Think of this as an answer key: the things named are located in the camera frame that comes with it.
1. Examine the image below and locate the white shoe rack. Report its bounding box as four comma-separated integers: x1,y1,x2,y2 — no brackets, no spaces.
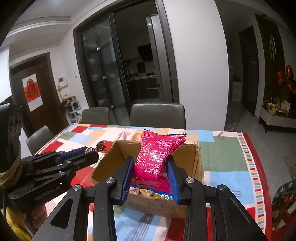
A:
60,96,82,124

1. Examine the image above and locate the red fu character poster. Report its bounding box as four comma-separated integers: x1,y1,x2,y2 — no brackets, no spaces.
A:
22,73,43,112

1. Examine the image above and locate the grey chair behind box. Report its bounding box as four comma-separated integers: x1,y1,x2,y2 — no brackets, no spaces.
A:
130,103,186,129

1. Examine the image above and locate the red foil candy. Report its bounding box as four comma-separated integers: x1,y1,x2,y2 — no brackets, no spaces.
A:
85,141,106,153

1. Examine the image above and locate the colourful patchwork tablecloth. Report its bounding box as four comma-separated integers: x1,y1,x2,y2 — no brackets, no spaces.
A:
39,123,272,240

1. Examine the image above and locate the yellow snack packet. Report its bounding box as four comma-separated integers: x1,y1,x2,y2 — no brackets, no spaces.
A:
152,193,171,200

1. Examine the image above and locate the pink snack packet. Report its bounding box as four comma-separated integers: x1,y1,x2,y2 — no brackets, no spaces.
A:
131,130,187,194

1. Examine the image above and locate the white wall intercom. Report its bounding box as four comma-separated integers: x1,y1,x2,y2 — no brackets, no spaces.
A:
58,77,68,88

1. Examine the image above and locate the glass sliding door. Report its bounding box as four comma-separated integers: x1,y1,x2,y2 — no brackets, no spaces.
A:
73,1,180,126

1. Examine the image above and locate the person's left hand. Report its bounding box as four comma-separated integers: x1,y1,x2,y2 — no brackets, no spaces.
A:
31,204,47,229

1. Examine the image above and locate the red wooden chair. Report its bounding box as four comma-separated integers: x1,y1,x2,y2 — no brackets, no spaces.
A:
271,179,295,231

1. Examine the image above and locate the grey chair near door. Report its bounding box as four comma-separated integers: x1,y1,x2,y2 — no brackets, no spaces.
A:
81,106,111,125

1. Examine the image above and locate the gold snack packet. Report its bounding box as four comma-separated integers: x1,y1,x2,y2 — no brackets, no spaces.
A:
129,188,154,197

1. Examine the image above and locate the white low cabinet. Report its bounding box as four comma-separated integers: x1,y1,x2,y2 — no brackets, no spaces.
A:
258,107,296,133

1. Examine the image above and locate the brown cardboard box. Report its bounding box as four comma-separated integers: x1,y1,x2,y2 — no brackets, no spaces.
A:
90,136,204,219

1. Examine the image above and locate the red balloon decoration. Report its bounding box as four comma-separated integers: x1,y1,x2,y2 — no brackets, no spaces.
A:
277,65,296,94

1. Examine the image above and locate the grey chair at left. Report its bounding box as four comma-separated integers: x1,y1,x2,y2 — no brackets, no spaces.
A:
26,126,54,155

